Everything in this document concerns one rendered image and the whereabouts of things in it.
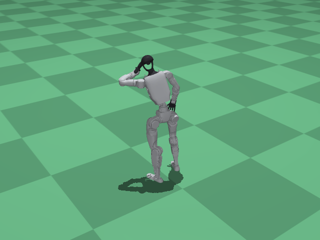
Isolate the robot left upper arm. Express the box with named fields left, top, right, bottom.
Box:
left=118, top=79, right=146, bottom=89

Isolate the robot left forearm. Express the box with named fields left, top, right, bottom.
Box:
left=119, top=69, right=140, bottom=81

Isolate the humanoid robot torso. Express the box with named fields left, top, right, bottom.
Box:
left=143, top=70, right=172, bottom=124

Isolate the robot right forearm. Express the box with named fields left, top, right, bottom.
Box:
left=171, top=90, right=180, bottom=104

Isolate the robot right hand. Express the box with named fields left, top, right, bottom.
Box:
left=167, top=100, right=176, bottom=112

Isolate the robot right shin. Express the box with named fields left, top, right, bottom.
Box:
left=170, top=136, right=179, bottom=166

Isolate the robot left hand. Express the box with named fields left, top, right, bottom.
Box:
left=134, top=62, right=142, bottom=74

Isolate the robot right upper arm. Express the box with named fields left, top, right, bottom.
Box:
left=163, top=70, right=180, bottom=93

